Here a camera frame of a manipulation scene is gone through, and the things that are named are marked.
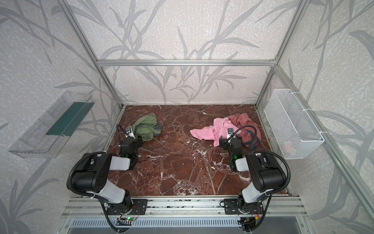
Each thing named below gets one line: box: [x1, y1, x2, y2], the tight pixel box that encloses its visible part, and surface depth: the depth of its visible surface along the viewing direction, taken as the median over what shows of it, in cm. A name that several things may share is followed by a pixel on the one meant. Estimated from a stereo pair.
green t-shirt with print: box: [131, 113, 162, 142], surface depth 101 cm
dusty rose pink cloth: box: [227, 112, 262, 148], surface depth 101 cm
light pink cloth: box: [189, 117, 242, 147], surface depth 101 cm
